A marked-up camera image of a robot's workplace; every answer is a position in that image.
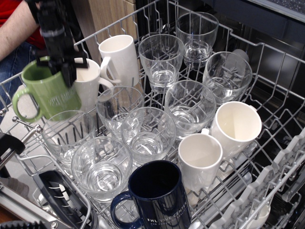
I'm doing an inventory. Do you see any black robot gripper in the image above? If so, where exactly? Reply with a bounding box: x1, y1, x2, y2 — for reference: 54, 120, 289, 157
35, 14, 88, 87

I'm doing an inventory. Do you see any green ceramic mug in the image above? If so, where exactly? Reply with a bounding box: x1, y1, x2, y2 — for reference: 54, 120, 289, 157
12, 61, 81, 123

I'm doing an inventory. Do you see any person forearm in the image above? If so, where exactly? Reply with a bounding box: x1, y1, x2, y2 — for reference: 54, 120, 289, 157
0, 0, 39, 61

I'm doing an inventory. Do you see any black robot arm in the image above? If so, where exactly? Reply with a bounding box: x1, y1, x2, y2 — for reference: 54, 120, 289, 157
26, 0, 88, 87

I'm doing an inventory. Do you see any white mug back left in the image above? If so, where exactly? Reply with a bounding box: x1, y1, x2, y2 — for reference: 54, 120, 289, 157
73, 59, 113, 112

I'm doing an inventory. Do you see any tall white mug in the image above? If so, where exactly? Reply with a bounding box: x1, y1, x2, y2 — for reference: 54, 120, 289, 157
98, 34, 140, 86

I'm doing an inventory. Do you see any navy blue printed mug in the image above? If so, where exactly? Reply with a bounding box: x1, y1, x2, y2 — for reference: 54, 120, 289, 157
111, 160, 192, 229

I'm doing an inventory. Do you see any small white mug front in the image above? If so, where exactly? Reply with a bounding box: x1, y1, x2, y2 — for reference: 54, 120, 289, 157
178, 133, 223, 192

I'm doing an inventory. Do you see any large white mug right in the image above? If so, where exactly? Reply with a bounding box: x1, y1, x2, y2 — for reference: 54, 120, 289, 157
201, 101, 262, 160

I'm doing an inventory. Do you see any clear glass centre left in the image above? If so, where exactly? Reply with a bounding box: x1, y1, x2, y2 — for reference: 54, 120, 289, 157
96, 86, 144, 139

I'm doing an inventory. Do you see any clear glass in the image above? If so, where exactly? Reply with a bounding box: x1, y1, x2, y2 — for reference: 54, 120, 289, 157
42, 110, 95, 173
71, 136, 133, 202
138, 34, 183, 93
176, 12, 219, 69
203, 49, 253, 106
121, 107, 176, 167
164, 80, 216, 139
96, 86, 144, 139

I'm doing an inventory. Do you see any clear glass back middle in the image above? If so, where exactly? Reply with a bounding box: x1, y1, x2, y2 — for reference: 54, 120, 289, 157
138, 34, 183, 93

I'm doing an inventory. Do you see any clear glass centre front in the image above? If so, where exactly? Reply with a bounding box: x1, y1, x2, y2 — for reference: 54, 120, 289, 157
121, 107, 176, 167

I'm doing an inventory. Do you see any clear glass front left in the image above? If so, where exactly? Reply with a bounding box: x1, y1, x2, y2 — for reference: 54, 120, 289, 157
71, 136, 133, 202

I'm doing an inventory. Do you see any clear glass centre right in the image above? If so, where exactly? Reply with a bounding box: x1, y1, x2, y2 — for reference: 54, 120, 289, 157
164, 80, 216, 139

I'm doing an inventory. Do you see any clear glass back right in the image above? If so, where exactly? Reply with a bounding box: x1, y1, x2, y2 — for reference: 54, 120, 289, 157
176, 12, 219, 69

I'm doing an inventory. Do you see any clear glass far right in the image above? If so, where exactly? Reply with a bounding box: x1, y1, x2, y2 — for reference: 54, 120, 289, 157
203, 49, 253, 106

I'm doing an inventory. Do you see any grey plastic tine holder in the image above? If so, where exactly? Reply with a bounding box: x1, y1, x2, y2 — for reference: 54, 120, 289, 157
210, 131, 305, 229

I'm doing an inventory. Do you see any metal clamp with black handle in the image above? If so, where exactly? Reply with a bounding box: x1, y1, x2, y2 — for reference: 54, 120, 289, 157
0, 116, 42, 178

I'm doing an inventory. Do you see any grey wire dishwasher rack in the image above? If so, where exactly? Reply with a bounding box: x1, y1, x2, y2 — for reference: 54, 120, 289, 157
0, 0, 305, 229

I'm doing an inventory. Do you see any black rack handle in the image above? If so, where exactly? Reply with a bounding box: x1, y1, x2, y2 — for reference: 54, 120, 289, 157
33, 170, 98, 229

